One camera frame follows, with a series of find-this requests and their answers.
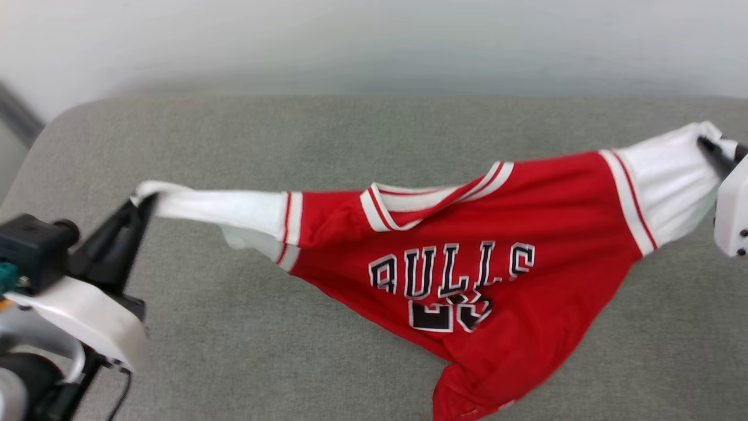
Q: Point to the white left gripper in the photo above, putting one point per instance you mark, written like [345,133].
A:
[93,316]

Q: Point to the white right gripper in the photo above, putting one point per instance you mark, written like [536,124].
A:
[733,210]

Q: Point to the red Bulls basketball jersey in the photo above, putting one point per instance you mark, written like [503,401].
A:
[526,234]

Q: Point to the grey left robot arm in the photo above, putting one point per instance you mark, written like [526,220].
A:
[29,374]

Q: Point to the grey fabric sofa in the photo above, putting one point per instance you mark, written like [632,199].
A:
[350,146]

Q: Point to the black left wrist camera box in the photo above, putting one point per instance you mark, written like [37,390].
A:
[35,248]

